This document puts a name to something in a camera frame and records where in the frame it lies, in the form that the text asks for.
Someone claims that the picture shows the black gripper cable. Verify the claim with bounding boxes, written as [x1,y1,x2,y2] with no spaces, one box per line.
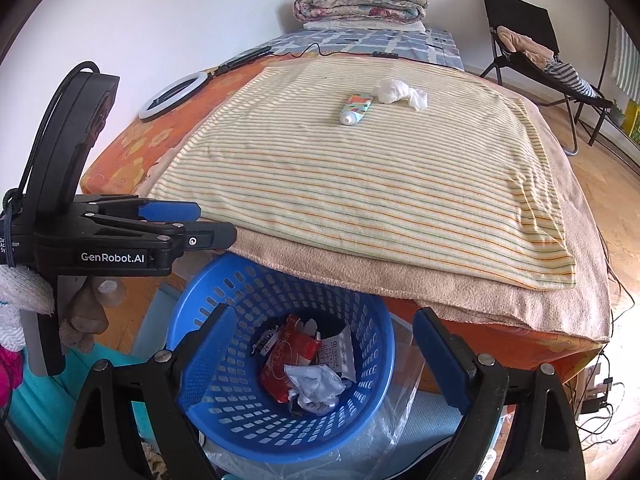
[0,61,101,271]

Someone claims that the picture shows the blue plastic basket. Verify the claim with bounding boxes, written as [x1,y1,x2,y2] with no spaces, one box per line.
[165,252,397,465]

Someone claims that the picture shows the beige blanket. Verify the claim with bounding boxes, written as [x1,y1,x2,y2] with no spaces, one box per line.
[150,77,612,343]

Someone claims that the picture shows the teal plastic container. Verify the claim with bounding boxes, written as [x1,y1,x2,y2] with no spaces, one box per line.
[10,280,176,480]

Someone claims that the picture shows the hanging green striped towel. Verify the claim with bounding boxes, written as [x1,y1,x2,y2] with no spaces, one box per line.
[614,25,640,103]

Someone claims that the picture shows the striped cloth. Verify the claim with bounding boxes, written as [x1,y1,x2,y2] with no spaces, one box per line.
[545,60,598,100]

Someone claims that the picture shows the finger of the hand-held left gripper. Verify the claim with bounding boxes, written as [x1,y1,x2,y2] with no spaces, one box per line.
[92,212,238,253]
[75,194,202,226]

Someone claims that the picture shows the large white bag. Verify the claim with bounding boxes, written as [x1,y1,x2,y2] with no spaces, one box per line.
[284,364,353,416]

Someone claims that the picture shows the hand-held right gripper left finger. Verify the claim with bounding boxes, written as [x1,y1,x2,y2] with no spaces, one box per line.
[57,304,237,480]

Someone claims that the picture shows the orange floral bed sheet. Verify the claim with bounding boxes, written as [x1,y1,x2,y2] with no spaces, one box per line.
[80,57,601,401]

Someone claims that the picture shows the person's left forearm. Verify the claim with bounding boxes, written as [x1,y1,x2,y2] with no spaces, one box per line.
[0,264,56,411]

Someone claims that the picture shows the fruit print tube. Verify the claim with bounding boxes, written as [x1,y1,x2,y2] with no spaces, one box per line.
[340,93,373,127]

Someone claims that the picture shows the person's left hand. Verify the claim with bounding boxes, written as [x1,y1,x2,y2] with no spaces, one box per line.
[59,277,126,356]

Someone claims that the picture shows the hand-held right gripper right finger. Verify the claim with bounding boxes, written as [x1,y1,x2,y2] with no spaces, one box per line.
[412,306,587,480]

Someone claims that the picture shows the white ring light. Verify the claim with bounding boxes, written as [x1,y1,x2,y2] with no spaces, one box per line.
[138,72,203,122]

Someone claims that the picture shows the red torn paper box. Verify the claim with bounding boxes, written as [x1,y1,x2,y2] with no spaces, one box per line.
[257,314,321,405]

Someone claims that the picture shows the folded floral quilt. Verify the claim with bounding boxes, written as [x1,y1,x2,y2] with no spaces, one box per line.
[293,0,429,25]

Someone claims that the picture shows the blue checked sheet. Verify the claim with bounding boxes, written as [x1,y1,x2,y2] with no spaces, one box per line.
[235,27,463,72]

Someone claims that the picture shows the beige garment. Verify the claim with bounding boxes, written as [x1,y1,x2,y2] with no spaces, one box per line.
[495,25,553,68]

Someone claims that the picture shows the black floor cables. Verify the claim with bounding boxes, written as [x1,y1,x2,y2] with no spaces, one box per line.
[575,240,628,448]

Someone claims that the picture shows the black folding chair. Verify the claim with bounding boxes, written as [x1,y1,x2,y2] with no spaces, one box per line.
[479,0,615,156]

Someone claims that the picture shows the black light stand pole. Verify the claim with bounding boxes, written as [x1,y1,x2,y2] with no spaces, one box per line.
[214,46,274,77]

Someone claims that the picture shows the small crumpled white tissue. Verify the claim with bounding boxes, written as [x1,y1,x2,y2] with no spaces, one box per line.
[371,79,430,112]

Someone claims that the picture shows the white printed packet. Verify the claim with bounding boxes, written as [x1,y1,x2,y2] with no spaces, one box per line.
[320,324,357,383]

